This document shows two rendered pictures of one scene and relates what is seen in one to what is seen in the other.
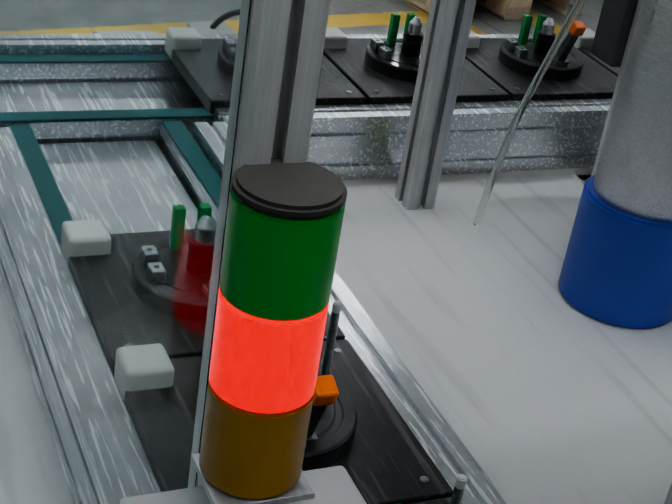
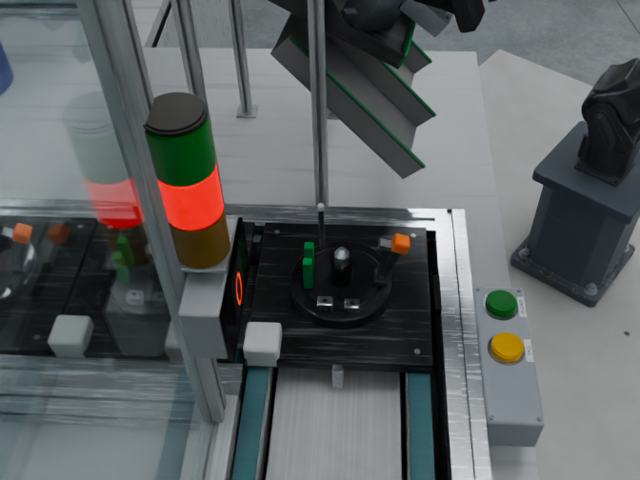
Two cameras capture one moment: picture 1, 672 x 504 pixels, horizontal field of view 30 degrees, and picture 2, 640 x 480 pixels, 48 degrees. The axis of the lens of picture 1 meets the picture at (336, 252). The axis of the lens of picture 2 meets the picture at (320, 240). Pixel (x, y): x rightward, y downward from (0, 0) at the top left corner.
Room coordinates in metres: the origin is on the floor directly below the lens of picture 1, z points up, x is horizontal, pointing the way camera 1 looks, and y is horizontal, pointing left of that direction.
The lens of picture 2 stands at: (0.16, 0.34, 1.75)
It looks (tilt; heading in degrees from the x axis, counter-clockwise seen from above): 48 degrees down; 302
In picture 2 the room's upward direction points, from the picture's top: 2 degrees counter-clockwise
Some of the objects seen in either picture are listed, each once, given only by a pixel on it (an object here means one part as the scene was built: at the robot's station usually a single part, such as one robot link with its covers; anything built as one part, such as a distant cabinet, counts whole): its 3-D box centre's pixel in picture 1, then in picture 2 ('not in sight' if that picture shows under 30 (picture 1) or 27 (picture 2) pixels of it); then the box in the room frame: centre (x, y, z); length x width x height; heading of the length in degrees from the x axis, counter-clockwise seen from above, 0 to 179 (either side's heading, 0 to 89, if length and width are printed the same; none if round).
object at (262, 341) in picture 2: not in sight; (263, 344); (0.51, -0.07, 0.97); 0.05 x 0.05 x 0.04; 27
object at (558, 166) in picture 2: not in sight; (587, 214); (0.21, -0.51, 0.96); 0.15 x 0.15 x 0.20; 80
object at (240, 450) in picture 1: (255, 426); (198, 230); (0.48, 0.02, 1.28); 0.05 x 0.05 x 0.05
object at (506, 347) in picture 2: not in sight; (506, 349); (0.23, -0.22, 0.96); 0.04 x 0.04 x 0.02
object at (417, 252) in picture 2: not in sight; (342, 291); (0.46, -0.20, 0.96); 0.24 x 0.24 x 0.02; 27
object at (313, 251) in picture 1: (281, 244); (179, 142); (0.48, 0.02, 1.38); 0.05 x 0.05 x 0.05
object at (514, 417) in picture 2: not in sight; (502, 362); (0.23, -0.22, 0.93); 0.21 x 0.07 x 0.06; 117
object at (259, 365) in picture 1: (268, 338); (190, 189); (0.48, 0.02, 1.33); 0.05 x 0.05 x 0.05
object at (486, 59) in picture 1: (545, 40); not in sight; (2.00, -0.28, 1.01); 0.24 x 0.24 x 0.13; 27
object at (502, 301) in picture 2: not in sight; (500, 305); (0.27, -0.28, 0.96); 0.04 x 0.04 x 0.02
